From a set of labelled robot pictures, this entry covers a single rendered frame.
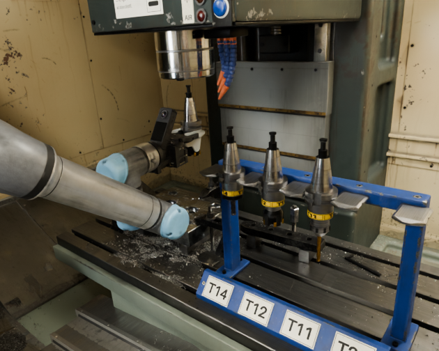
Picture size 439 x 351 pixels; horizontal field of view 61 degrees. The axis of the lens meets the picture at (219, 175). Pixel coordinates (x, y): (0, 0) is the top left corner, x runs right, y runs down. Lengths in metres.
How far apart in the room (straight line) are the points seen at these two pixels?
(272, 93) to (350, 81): 0.28
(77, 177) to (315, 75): 0.91
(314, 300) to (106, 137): 1.52
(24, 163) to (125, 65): 1.65
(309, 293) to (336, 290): 0.07
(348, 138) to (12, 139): 1.07
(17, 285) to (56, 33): 1.13
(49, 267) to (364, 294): 1.20
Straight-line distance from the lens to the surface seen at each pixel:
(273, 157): 0.78
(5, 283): 1.67
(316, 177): 0.74
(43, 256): 1.74
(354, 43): 1.35
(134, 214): 0.77
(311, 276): 1.07
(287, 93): 1.41
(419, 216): 0.72
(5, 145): 0.63
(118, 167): 0.88
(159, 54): 1.06
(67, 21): 2.06
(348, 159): 1.41
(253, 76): 1.48
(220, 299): 0.95
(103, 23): 1.01
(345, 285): 1.06
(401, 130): 1.71
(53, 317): 1.53
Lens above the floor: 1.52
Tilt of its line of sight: 21 degrees down
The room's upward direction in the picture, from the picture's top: 3 degrees counter-clockwise
